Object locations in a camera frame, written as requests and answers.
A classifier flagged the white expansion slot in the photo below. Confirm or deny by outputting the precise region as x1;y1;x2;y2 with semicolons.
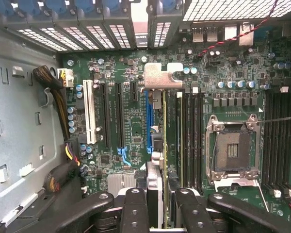
83;79;98;144

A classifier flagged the silver chipset heat sink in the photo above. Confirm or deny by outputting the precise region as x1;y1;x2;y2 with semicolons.
107;173;138;197

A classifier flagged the socket locking lever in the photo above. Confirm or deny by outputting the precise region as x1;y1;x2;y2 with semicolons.
256;181;270;212

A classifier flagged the thin black wire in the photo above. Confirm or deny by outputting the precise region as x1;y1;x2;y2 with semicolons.
256;116;291;126

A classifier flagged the open grey PC case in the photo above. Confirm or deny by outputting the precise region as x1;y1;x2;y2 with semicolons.
0;0;291;233

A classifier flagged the red black twisted wire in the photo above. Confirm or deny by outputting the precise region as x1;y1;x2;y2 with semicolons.
196;0;279;58

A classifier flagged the short black expansion slot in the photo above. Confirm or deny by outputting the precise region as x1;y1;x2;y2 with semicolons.
129;81;139;102

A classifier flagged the green motherboard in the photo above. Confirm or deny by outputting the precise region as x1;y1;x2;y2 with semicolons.
59;23;291;219

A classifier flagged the CPU socket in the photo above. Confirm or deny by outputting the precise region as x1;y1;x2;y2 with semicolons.
206;114;261;185

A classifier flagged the white power connector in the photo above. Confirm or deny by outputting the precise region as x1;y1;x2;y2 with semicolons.
57;68;75;88

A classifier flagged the sleeved power wire bundle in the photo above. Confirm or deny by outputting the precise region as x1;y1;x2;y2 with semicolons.
32;65;82;194

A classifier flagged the blue expansion slot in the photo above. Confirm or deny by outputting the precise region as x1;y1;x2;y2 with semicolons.
145;89;154;154

